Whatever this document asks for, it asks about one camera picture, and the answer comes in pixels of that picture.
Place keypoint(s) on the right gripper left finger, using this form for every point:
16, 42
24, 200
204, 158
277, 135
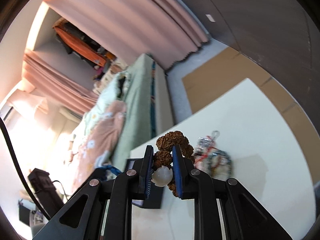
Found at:
145, 174

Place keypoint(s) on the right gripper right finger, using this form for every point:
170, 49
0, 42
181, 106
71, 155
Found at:
186, 183

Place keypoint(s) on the silver ball chain charm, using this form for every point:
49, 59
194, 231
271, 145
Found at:
206, 144

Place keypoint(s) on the pink floral blanket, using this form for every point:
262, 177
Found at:
94, 151

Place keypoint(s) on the green bed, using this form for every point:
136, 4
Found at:
140, 123

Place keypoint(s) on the flat brown cardboard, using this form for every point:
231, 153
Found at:
228, 68

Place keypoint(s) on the light green pillow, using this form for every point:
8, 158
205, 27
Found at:
115, 90

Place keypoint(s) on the pink window curtain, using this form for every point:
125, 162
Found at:
57, 86

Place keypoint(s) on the orange hanging clothes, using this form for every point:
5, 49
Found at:
81, 43

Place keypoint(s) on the dark wooden wardrobe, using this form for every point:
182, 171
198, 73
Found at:
277, 34

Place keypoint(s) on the white wall switch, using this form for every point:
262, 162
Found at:
210, 18

